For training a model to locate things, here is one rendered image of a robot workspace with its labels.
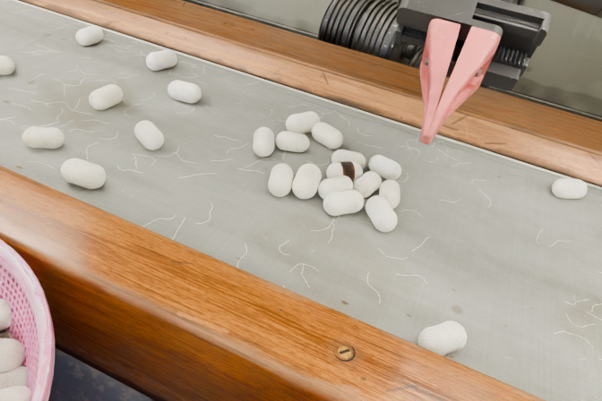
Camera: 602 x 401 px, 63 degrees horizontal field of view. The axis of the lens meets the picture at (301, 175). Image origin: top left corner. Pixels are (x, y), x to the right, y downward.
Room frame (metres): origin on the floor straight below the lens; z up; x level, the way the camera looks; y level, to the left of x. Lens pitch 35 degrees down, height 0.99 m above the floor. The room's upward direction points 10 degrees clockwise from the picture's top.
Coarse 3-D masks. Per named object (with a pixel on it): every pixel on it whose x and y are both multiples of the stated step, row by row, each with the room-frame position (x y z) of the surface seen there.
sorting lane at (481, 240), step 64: (0, 0) 0.65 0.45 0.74; (64, 64) 0.49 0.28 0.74; (128, 64) 0.52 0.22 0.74; (192, 64) 0.55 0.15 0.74; (0, 128) 0.35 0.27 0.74; (64, 128) 0.37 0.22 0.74; (128, 128) 0.39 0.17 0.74; (192, 128) 0.41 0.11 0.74; (256, 128) 0.43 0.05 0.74; (384, 128) 0.48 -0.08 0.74; (64, 192) 0.28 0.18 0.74; (128, 192) 0.30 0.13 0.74; (192, 192) 0.31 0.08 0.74; (256, 192) 0.33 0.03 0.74; (448, 192) 0.37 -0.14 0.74; (512, 192) 0.39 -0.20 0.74; (256, 256) 0.25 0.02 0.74; (320, 256) 0.26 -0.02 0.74; (384, 256) 0.28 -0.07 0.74; (448, 256) 0.29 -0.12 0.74; (512, 256) 0.30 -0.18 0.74; (576, 256) 0.32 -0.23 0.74; (384, 320) 0.22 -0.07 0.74; (512, 320) 0.23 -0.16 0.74; (576, 320) 0.24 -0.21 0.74; (512, 384) 0.18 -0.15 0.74; (576, 384) 0.19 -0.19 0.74
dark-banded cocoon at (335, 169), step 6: (336, 162) 0.36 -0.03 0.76; (354, 162) 0.37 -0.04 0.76; (330, 168) 0.36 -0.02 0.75; (336, 168) 0.36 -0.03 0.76; (360, 168) 0.36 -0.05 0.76; (330, 174) 0.35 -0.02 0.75; (336, 174) 0.35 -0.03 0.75; (342, 174) 0.35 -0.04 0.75; (360, 174) 0.36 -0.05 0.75; (354, 180) 0.36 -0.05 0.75
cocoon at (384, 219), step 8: (368, 200) 0.32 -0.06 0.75; (376, 200) 0.32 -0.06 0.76; (384, 200) 0.32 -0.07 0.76; (368, 208) 0.32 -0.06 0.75; (376, 208) 0.31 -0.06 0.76; (384, 208) 0.31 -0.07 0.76; (376, 216) 0.30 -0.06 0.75; (384, 216) 0.30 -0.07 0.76; (392, 216) 0.30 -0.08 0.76; (376, 224) 0.30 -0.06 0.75; (384, 224) 0.30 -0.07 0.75; (392, 224) 0.30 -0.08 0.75
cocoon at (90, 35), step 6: (78, 30) 0.55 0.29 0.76; (84, 30) 0.55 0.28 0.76; (90, 30) 0.56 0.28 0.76; (96, 30) 0.56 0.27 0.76; (78, 36) 0.54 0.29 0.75; (84, 36) 0.54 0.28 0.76; (90, 36) 0.55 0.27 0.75; (96, 36) 0.56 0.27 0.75; (102, 36) 0.57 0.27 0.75; (78, 42) 0.54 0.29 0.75; (84, 42) 0.54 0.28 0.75; (90, 42) 0.55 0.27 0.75; (96, 42) 0.56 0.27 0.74
